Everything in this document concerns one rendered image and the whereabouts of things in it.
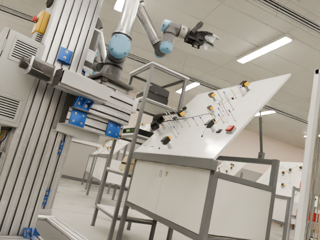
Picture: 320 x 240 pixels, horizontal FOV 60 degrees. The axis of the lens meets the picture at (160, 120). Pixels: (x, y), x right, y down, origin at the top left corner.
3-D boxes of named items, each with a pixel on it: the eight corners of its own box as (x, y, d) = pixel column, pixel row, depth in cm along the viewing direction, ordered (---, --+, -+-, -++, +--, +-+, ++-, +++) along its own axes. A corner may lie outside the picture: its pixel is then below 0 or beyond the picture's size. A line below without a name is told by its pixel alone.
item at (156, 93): (144, 97, 299) (148, 81, 302) (134, 100, 319) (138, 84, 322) (167, 106, 314) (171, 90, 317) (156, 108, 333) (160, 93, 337)
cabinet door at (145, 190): (154, 213, 217) (165, 164, 225) (126, 200, 264) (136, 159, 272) (156, 214, 218) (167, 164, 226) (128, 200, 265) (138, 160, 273)
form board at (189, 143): (135, 153, 276) (134, 151, 276) (198, 95, 321) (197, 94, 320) (214, 160, 174) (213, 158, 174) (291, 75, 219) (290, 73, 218)
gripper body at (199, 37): (199, 49, 175) (182, 43, 172) (201, 38, 178) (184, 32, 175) (205, 43, 168) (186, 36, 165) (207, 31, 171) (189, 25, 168)
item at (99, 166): (95, 205, 464) (119, 111, 496) (85, 195, 573) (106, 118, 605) (135, 212, 488) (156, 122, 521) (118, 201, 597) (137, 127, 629)
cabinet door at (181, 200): (197, 234, 169) (209, 170, 177) (154, 213, 217) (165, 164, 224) (200, 234, 171) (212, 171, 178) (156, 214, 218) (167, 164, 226)
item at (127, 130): (134, 133, 289) (135, 127, 290) (121, 134, 319) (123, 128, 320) (160, 141, 304) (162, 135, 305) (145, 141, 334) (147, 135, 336)
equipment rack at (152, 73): (107, 241, 261) (152, 61, 297) (89, 224, 313) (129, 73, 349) (153, 245, 284) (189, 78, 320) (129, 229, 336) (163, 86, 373)
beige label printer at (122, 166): (126, 172, 283) (131, 153, 287) (117, 169, 301) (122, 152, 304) (151, 177, 298) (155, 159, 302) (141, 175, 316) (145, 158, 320)
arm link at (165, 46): (167, 57, 173) (171, 42, 175) (173, 51, 162) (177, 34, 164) (155, 53, 171) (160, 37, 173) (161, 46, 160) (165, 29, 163)
